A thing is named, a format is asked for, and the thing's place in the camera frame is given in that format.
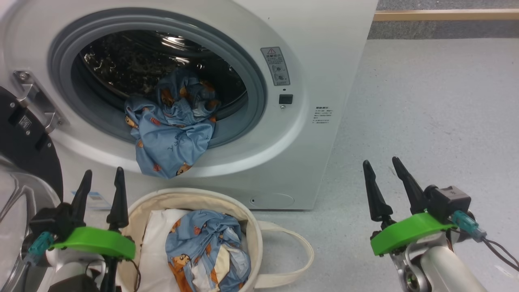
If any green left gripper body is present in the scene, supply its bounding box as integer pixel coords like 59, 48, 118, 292
49, 226, 137, 260

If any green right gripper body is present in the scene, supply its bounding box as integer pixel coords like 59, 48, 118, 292
370, 213, 459, 256

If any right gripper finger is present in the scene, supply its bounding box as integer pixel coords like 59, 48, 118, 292
362, 160, 395, 223
391, 157, 429, 215

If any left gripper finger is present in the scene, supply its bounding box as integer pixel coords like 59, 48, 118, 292
70, 170, 93, 227
106, 167, 130, 232

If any black round glass washer door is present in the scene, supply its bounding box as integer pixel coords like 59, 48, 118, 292
0, 85, 64, 292

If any blue bear-print pajama garment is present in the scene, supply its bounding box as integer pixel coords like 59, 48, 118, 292
124, 68, 221, 179
165, 210, 252, 292

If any metal door hinge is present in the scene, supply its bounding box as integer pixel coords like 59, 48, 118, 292
13, 70, 66, 134

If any cream canvas laundry basket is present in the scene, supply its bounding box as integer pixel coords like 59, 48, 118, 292
118, 188, 315, 292

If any white front-load washing machine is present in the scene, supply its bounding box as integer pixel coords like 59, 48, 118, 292
0, 0, 378, 210

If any grey rubber door gasket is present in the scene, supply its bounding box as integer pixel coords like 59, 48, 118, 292
48, 15, 267, 148

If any blue energy label sticker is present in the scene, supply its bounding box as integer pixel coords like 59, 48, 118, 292
71, 191, 107, 210

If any white pillow filler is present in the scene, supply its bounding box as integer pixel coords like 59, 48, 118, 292
136, 209, 191, 292

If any oval filter cover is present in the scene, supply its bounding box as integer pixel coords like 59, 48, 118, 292
249, 193, 295, 207

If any steel washer drum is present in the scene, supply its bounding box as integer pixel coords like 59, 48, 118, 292
79, 30, 249, 111

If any grey warning sticker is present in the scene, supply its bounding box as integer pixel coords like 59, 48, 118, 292
261, 47, 291, 86

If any left cable with teal connector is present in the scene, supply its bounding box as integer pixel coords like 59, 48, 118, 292
20, 232, 54, 292

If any cable with teal connector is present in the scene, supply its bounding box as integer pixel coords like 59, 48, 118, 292
20, 232, 54, 292
451, 210, 519, 272

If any right cable with teal connector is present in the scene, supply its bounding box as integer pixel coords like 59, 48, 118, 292
451, 210, 519, 272

